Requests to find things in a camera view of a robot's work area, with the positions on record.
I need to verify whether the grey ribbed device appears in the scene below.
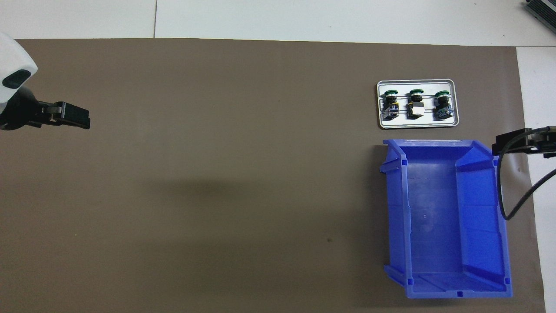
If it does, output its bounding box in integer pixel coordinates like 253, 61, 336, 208
523, 0, 556, 31

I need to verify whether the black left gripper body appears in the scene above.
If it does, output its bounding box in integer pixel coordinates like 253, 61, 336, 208
0, 86, 44, 131

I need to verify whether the green push button white base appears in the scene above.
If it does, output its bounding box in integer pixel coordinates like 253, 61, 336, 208
406, 89, 425, 119

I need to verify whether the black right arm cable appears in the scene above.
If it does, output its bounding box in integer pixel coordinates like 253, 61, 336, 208
497, 126, 556, 221

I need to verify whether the brown table mat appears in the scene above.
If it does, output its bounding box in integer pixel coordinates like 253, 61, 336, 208
0, 38, 547, 313

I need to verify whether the silver metal tray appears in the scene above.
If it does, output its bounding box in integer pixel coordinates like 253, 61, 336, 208
377, 79, 460, 130

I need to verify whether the green push button yellow ring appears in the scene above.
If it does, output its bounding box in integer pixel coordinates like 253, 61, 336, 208
381, 89, 400, 120

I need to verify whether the green push button blue base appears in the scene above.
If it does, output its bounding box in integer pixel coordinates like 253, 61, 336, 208
433, 90, 453, 120

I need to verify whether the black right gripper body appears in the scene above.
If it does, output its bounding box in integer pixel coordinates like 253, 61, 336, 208
526, 125, 556, 158

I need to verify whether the blue plastic storage bin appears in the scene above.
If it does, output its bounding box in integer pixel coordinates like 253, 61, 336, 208
379, 139, 513, 299

